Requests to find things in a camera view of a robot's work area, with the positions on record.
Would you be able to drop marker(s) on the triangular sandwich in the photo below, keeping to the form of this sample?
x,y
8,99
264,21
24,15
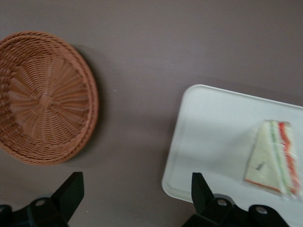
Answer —
x,y
272,156

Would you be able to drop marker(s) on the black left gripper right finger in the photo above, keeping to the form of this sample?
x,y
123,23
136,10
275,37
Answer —
x,y
213,212

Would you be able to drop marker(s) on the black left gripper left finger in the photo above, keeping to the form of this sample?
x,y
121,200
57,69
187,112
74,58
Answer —
x,y
59,203

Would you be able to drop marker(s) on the cream rectangular tray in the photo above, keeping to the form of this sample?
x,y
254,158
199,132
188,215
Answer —
x,y
213,142

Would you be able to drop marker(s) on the round brown wicker basket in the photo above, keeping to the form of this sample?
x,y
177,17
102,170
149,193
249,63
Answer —
x,y
45,99

